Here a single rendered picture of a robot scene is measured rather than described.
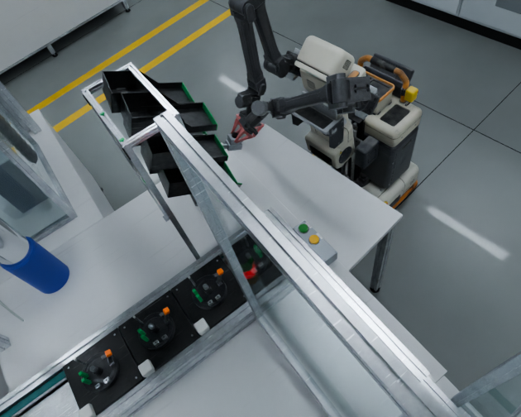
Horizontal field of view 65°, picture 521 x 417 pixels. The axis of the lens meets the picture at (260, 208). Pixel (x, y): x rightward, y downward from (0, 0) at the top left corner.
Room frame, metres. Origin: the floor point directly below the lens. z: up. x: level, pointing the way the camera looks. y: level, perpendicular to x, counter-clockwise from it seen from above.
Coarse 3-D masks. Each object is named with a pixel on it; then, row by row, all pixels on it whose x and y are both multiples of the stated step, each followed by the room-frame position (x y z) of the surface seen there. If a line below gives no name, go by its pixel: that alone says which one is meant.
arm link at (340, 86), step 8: (336, 80) 1.01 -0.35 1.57; (344, 80) 1.00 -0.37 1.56; (352, 80) 1.00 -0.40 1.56; (360, 80) 1.00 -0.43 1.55; (368, 80) 1.00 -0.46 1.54; (336, 88) 0.99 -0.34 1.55; (344, 88) 0.98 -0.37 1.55; (352, 88) 0.98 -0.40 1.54; (360, 88) 0.99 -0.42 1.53; (368, 88) 0.99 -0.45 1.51; (336, 96) 0.97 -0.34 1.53; (344, 96) 0.96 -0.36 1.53; (352, 96) 0.96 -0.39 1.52; (360, 96) 0.96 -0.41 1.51; (368, 96) 0.96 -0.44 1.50; (352, 104) 1.16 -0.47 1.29; (344, 112) 1.16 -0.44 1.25; (352, 112) 1.17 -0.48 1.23
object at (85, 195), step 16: (32, 112) 2.31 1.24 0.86; (48, 128) 2.10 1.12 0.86; (48, 144) 1.96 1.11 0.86; (64, 144) 2.17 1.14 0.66; (48, 160) 1.83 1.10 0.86; (64, 160) 1.79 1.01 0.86; (64, 176) 1.66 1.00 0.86; (80, 176) 1.71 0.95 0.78; (80, 192) 1.51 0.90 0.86; (96, 192) 1.79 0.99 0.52; (80, 208) 1.40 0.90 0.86; (96, 208) 1.37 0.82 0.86; (112, 208) 1.90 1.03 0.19; (80, 224) 1.30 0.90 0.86; (48, 240) 1.26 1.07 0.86; (64, 240) 1.23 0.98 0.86; (0, 272) 1.15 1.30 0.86
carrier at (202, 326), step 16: (208, 272) 0.78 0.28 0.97; (224, 272) 0.76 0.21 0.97; (176, 288) 0.75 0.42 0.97; (192, 288) 0.73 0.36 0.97; (208, 288) 0.68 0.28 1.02; (224, 288) 0.68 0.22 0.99; (240, 288) 0.67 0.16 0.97; (192, 304) 0.66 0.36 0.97; (208, 304) 0.63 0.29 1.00; (224, 304) 0.62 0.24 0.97; (240, 304) 0.61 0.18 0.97; (192, 320) 0.60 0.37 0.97; (208, 320) 0.58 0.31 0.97
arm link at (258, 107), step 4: (272, 100) 1.28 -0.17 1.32; (252, 104) 1.23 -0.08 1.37; (256, 104) 1.22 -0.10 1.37; (260, 104) 1.22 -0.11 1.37; (264, 104) 1.21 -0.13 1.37; (268, 104) 1.21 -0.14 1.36; (272, 104) 1.26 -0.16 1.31; (252, 108) 1.22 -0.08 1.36; (256, 108) 1.21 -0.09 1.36; (260, 108) 1.21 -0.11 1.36; (264, 108) 1.20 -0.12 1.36; (268, 108) 1.20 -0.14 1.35; (272, 108) 1.24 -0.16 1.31; (252, 112) 1.21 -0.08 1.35; (256, 112) 1.20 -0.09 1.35; (260, 112) 1.20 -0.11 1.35; (264, 112) 1.20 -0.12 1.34; (268, 112) 1.22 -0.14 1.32; (272, 112) 1.23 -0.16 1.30; (272, 116) 1.23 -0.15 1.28; (276, 116) 1.22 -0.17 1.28; (280, 116) 1.21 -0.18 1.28; (284, 116) 1.21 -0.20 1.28
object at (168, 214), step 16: (128, 64) 1.26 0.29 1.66; (144, 80) 1.16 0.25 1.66; (160, 96) 1.05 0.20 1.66; (176, 112) 0.96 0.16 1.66; (112, 128) 0.97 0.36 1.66; (128, 144) 0.89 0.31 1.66; (128, 160) 1.18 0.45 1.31; (144, 176) 0.88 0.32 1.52; (160, 208) 1.18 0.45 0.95; (176, 224) 0.89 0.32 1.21
